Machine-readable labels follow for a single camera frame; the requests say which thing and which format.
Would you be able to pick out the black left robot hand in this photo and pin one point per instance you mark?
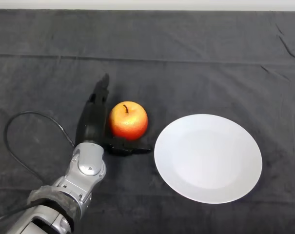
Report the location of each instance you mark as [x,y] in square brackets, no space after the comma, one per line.
[92,119]

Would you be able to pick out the red yellow apple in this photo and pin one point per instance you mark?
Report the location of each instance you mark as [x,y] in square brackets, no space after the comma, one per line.
[128,122]

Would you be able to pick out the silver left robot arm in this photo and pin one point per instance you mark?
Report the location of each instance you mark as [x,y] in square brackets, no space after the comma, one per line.
[71,185]

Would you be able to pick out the white round plate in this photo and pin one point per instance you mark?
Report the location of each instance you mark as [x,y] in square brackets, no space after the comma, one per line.
[208,159]

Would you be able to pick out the black cloth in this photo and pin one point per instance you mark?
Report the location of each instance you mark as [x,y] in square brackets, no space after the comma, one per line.
[210,61]

